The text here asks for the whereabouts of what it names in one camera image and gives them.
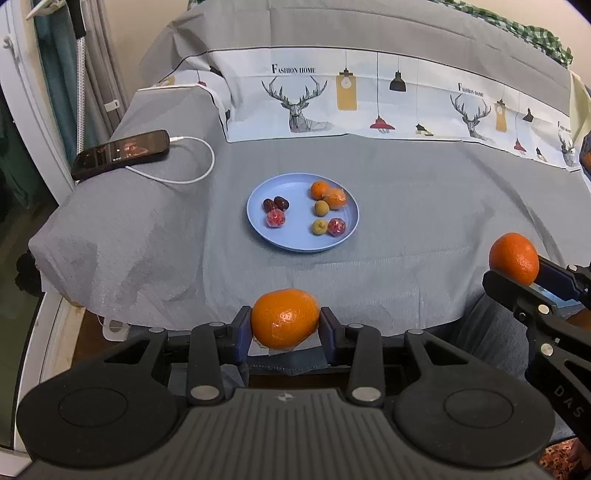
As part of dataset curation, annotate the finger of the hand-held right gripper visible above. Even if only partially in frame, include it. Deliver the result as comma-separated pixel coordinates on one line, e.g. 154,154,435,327
482,270,591,365
536,257,591,308

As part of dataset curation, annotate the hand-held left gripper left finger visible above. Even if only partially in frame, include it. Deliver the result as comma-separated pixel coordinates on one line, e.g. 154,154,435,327
104,307,254,407

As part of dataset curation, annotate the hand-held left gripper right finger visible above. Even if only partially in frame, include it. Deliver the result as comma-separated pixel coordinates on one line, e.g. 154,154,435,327
320,305,465,407

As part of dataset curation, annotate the large bare orange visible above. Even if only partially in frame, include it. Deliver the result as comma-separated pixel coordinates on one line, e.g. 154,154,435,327
489,233,540,284

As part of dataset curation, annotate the blue plate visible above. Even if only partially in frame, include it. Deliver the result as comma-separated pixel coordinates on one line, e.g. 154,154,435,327
246,172,360,253

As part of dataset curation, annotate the grey trouser leg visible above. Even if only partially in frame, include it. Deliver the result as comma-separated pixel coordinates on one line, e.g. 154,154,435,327
462,293,532,384

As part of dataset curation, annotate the blue denim cloth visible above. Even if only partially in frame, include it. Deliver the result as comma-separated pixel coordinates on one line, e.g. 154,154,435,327
222,348,352,377

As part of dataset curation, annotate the floral patterned cloth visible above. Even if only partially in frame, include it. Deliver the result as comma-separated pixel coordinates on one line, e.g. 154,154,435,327
539,444,580,480

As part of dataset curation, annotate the grey printed bed sheet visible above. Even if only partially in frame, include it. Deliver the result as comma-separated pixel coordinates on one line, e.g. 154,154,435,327
28,0,587,337

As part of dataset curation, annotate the orange and blue cushion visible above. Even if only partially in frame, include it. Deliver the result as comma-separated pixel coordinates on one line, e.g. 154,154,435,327
578,134,591,178

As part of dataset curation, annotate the cream pillow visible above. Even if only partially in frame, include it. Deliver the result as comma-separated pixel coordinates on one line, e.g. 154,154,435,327
570,69,591,153

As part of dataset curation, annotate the black smartphone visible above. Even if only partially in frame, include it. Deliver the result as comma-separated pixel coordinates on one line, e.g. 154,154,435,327
71,130,171,182

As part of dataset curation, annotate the green checked cloth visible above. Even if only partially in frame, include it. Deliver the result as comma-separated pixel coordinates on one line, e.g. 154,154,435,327
443,0,574,70

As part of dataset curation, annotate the black-and-white dotted pole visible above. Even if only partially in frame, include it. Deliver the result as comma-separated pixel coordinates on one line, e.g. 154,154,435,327
69,0,88,155

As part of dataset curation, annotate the teal curtain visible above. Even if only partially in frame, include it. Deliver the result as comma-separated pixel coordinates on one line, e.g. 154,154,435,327
34,14,79,162

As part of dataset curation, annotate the grey curtain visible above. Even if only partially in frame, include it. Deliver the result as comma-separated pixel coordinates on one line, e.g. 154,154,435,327
85,0,130,144

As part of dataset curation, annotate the white charging cable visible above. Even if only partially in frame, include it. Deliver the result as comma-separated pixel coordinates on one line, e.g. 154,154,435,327
126,135,216,185

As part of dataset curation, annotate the white door frame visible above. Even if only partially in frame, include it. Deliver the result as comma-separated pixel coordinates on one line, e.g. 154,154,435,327
0,0,77,206

